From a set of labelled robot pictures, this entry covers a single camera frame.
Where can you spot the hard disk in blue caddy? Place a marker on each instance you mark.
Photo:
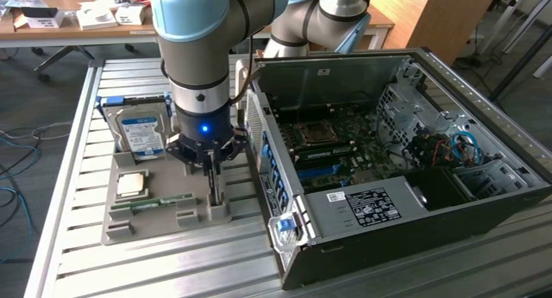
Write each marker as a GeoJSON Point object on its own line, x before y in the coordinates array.
{"type": "Point", "coordinates": [137, 130]}

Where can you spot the small white labelled box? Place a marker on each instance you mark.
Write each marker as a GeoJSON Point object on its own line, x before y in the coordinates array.
{"type": "Point", "coordinates": [129, 17]}

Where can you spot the blue case latch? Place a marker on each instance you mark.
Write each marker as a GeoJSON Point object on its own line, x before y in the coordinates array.
{"type": "Point", "coordinates": [285, 223]}

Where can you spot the white box with round insert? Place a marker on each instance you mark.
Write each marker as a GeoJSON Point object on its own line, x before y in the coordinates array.
{"type": "Point", "coordinates": [96, 18]}

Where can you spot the white case sticker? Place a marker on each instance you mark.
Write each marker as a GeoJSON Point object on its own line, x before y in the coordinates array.
{"type": "Point", "coordinates": [324, 72]}

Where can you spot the grey power supply unit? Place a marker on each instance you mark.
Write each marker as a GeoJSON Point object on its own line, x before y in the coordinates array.
{"type": "Point", "coordinates": [328, 220]}

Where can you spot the green motherboard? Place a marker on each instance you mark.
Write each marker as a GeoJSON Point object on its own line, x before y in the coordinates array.
{"type": "Point", "coordinates": [370, 155]}

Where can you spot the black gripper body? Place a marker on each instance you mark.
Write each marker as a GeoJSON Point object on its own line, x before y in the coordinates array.
{"type": "Point", "coordinates": [202, 120]}

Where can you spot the white box with black lid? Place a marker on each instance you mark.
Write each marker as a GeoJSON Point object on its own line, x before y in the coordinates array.
{"type": "Point", "coordinates": [42, 21]}

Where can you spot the green loose RAM stick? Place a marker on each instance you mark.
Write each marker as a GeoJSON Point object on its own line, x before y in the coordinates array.
{"type": "Point", "coordinates": [146, 204]}

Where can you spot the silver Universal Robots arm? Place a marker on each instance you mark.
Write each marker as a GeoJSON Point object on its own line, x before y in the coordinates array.
{"type": "Point", "coordinates": [193, 36]}

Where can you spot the metal CPU socket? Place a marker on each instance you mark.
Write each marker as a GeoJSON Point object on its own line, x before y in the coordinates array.
{"type": "Point", "coordinates": [316, 133]}

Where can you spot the metal disk bay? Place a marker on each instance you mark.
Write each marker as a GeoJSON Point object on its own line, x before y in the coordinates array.
{"type": "Point", "coordinates": [496, 178]}

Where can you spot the wooden cabinet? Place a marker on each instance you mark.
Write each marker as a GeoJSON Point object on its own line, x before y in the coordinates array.
{"type": "Point", "coordinates": [452, 26]}

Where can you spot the black slanted pole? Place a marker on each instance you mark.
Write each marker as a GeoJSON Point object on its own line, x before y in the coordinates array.
{"type": "Point", "coordinates": [517, 68]}

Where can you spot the black wheeled stand base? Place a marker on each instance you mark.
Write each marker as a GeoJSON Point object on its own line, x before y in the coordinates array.
{"type": "Point", "coordinates": [64, 54]}

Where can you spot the open black PC case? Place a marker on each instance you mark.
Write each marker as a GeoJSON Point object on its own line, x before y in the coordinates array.
{"type": "Point", "coordinates": [388, 252]}

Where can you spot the grey parts rack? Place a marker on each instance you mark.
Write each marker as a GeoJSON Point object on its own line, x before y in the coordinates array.
{"type": "Point", "coordinates": [172, 194]}

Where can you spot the wooden desk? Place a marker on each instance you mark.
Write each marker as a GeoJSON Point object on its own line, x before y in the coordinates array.
{"type": "Point", "coordinates": [85, 34]}

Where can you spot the silver CPU chip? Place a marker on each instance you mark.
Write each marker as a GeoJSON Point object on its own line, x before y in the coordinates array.
{"type": "Point", "coordinates": [130, 185]}

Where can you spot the white desk frame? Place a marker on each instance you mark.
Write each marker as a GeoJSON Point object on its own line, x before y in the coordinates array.
{"type": "Point", "coordinates": [544, 65]}

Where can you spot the blue expansion slot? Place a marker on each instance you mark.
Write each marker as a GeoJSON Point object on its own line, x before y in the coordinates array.
{"type": "Point", "coordinates": [316, 173]}

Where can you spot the orange flat item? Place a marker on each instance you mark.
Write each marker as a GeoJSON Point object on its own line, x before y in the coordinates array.
{"type": "Point", "coordinates": [141, 0]}

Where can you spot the perforated metal drive cage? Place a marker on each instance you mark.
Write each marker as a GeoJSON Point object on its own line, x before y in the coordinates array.
{"type": "Point", "coordinates": [400, 117]}

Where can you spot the black Nvidia graphics card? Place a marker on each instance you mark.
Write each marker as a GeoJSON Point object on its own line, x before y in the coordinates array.
{"type": "Point", "coordinates": [214, 188]}

